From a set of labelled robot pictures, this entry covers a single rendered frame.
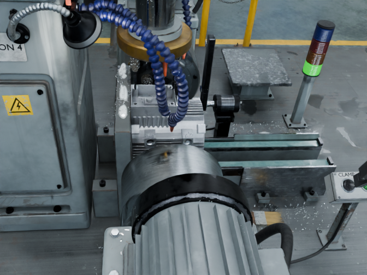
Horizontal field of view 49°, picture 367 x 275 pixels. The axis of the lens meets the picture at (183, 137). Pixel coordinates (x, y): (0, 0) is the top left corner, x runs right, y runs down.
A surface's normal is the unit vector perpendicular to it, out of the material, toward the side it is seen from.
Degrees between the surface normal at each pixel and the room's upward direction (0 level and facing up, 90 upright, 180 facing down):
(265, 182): 90
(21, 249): 0
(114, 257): 0
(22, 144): 90
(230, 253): 22
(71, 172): 90
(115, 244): 0
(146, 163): 32
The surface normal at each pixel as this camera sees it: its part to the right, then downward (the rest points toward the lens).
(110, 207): 0.10, 0.66
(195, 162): 0.41, -0.70
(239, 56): 0.07, -0.75
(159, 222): -0.59, -0.56
